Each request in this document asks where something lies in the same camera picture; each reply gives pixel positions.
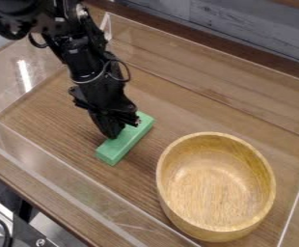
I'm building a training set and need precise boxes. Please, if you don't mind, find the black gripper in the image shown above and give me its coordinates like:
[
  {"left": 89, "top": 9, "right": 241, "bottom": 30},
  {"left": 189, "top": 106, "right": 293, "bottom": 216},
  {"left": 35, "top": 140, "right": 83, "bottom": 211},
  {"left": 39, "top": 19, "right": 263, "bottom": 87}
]
[{"left": 70, "top": 69, "right": 139, "bottom": 139}]

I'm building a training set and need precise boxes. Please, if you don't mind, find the green rectangular block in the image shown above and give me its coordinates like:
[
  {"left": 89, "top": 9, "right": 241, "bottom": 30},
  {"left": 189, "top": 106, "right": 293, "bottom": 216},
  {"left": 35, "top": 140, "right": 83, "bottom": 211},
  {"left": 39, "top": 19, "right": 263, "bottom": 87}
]
[{"left": 95, "top": 111, "right": 155, "bottom": 166}]

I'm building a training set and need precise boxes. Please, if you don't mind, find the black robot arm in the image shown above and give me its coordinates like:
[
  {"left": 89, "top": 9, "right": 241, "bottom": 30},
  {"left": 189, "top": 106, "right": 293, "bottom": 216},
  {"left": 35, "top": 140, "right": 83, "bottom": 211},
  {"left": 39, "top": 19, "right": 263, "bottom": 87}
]
[{"left": 0, "top": 0, "right": 139, "bottom": 139}]

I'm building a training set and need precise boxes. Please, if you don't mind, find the brown wooden bowl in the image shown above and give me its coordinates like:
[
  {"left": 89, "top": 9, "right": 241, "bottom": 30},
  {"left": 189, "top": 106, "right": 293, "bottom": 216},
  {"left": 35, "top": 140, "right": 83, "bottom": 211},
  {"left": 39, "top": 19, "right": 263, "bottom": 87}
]
[{"left": 157, "top": 132, "right": 278, "bottom": 242}]

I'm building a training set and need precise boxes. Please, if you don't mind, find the metal frame lower left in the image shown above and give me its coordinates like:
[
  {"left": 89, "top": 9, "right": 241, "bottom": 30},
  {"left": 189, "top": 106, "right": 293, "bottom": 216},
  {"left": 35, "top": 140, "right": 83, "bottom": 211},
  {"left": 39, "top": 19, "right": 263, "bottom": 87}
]
[{"left": 0, "top": 204, "right": 57, "bottom": 247}]

